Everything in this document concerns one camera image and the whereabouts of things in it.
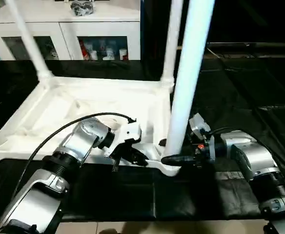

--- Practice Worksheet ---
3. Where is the white compartment tray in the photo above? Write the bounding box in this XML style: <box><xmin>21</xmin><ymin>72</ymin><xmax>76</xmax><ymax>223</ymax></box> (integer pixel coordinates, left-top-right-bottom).
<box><xmin>0</xmin><ymin>76</ymin><xmax>182</xmax><ymax>177</ymax></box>

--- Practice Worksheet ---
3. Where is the black work mat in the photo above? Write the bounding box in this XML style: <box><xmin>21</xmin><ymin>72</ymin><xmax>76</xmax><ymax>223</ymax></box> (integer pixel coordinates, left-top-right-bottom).
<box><xmin>0</xmin><ymin>54</ymin><xmax>285</xmax><ymax>222</ymax></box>

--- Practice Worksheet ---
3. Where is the small red bottle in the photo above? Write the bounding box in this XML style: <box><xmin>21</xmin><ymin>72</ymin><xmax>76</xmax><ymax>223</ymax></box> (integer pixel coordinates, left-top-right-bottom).
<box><xmin>79</xmin><ymin>40</ymin><xmax>88</xmax><ymax>60</ymax></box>

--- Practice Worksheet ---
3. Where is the long black bar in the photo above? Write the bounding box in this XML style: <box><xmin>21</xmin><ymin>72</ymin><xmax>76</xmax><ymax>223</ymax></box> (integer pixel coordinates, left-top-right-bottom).
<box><xmin>207</xmin><ymin>42</ymin><xmax>285</xmax><ymax>52</ymax></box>

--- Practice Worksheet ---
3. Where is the white glass-door cabinet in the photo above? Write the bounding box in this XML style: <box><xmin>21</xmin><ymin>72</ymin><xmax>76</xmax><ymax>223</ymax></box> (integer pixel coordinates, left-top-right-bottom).
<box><xmin>0</xmin><ymin>0</ymin><xmax>142</xmax><ymax>61</ymax></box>

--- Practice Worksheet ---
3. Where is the silver crumpled object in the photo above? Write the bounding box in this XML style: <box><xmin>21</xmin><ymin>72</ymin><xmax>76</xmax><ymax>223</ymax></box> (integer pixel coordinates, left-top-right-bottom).
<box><xmin>70</xmin><ymin>0</ymin><xmax>95</xmax><ymax>16</ymax></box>

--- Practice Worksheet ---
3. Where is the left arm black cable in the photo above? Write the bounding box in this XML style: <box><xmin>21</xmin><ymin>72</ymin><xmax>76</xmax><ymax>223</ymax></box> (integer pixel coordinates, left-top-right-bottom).
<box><xmin>13</xmin><ymin>113</ymin><xmax>136</xmax><ymax>200</ymax></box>

